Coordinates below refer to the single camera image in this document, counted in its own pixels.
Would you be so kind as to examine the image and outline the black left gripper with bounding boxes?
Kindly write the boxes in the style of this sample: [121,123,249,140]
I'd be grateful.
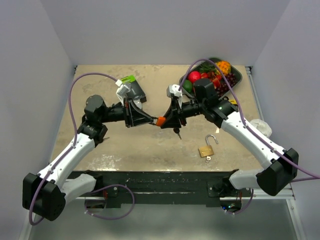
[99,97,154,128]

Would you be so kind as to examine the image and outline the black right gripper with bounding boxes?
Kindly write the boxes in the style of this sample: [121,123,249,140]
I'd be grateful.
[160,97,206,129]

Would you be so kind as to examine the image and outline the orange black padlock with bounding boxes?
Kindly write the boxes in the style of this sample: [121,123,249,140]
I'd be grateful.
[152,116,166,127]

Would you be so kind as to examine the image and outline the orange padlock key bunch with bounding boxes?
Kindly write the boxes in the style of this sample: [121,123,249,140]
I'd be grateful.
[173,127,182,140]

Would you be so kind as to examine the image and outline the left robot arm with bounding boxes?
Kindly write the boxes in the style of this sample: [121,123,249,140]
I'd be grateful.
[22,94,156,226]

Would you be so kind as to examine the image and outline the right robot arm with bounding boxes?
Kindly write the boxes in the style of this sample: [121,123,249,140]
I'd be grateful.
[156,78,299,197]

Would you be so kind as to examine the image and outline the silver pull-tab tin can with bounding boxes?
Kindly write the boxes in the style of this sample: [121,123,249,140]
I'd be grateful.
[133,100,143,110]

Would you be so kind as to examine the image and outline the Gillette razor box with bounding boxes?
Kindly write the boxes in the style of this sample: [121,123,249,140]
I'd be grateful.
[120,75,147,103]

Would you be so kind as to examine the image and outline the green lime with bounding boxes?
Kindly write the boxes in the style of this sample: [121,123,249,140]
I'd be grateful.
[183,79,193,93]

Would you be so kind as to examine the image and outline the red apple upper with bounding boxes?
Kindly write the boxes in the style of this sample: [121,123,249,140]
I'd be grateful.
[188,71,202,84]

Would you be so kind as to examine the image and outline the brass padlock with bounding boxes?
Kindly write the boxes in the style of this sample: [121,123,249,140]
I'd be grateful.
[198,134,219,158]

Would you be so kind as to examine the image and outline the red yellow cherries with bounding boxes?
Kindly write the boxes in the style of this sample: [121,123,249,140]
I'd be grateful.
[201,71,222,89]

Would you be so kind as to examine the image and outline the dark red grape bunch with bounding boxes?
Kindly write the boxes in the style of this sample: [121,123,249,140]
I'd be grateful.
[215,73,239,98]

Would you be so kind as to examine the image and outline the green leafy sprig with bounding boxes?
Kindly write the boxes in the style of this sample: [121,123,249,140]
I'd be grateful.
[199,61,216,73]

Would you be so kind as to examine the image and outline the yellow black padlock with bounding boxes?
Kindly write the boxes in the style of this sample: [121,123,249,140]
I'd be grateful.
[229,99,238,106]

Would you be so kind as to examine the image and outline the orange yellow pineapple toy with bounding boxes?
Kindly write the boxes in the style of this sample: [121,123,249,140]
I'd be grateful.
[216,60,231,76]

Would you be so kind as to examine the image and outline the grey fruit tray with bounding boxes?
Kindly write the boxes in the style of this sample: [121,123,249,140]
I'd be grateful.
[181,57,243,99]

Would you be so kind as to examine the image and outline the white paper roll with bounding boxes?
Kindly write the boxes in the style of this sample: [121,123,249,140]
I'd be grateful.
[250,119,273,138]

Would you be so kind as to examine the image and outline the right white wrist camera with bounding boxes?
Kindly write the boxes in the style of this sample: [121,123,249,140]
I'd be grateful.
[166,84,183,98]

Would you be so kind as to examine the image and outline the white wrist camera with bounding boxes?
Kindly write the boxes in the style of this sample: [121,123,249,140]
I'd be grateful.
[166,84,183,98]
[116,83,131,105]

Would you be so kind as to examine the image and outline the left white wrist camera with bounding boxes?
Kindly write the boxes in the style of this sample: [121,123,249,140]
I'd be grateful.
[116,83,131,105]

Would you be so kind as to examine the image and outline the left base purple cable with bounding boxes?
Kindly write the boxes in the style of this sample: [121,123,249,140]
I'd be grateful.
[84,184,136,221]

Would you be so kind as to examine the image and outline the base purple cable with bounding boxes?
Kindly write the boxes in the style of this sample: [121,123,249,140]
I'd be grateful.
[84,184,136,221]
[223,188,255,215]

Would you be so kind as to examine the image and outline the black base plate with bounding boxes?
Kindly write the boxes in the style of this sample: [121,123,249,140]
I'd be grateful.
[80,170,254,208]

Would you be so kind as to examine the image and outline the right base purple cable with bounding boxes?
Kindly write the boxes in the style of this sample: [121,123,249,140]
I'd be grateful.
[223,188,255,215]

